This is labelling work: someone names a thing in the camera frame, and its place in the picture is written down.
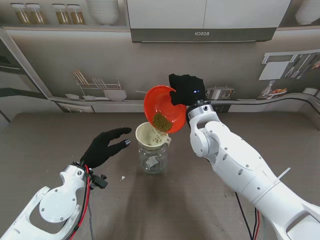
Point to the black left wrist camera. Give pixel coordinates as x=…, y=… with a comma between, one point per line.
x=100, y=181

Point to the white Bosch dishwasher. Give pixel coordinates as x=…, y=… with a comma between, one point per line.
x=75, y=62

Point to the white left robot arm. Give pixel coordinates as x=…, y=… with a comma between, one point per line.
x=57, y=205

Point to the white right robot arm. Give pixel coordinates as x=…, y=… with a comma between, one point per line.
x=225, y=150

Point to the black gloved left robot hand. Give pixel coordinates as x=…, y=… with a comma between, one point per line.
x=100, y=150

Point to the cream plastic funnel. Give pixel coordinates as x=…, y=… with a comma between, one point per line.
x=143, y=136

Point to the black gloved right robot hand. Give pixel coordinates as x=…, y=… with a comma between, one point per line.
x=187, y=90

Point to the white zip tie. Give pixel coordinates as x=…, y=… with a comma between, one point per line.
x=283, y=173

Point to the orange plastic bowl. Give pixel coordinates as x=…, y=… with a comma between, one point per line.
x=160, y=100

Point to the clear glass jar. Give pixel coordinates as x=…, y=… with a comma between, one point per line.
x=153, y=162

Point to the green mung beans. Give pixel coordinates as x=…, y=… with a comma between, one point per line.
x=162, y=122

